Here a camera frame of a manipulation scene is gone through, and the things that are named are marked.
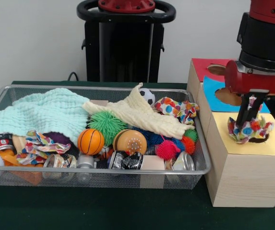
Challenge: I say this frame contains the small toy soccer ball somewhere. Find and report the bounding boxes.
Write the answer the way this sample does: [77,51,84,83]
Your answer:
[138,88,156,106]

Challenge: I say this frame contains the cream waffle cloth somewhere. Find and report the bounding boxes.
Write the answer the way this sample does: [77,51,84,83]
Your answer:
[82,82,195,140]

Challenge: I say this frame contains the orange toy basketball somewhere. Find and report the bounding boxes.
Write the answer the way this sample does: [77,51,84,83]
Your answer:
[77,128,106,156]

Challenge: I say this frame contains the wooden box with three holes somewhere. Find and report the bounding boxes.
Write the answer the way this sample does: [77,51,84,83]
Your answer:
[187,58,275,208]

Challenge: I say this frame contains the mint green waffle cloth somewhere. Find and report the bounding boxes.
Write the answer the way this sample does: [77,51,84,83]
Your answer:
[0,88,90,147]

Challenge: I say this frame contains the shallow mesh bin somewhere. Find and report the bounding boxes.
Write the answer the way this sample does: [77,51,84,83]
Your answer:
[0,85,212,190]

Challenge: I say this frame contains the green spiky rubber ball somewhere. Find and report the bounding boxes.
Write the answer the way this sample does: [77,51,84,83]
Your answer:
[87,110,128,139]

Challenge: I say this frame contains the crushed silver can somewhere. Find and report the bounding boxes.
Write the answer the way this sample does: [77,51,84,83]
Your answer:
[173,151,195,171]

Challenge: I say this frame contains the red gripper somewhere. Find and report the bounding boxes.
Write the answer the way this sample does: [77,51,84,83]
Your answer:
[224,59,275,131]

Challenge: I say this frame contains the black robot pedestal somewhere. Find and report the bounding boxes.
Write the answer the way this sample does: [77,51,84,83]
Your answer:
[76,0,177,83]

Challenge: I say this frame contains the colourful polka dot cloth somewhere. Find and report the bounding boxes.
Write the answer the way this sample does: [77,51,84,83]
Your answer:
[153,96,200,126]
[227,114,275,145]
[16,130,72,166]

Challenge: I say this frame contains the hamburger toy ball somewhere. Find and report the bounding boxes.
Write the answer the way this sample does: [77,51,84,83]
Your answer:
[112,129,148,155]

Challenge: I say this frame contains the black cable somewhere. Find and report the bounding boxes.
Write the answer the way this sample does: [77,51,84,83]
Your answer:
[67,71,81,82]

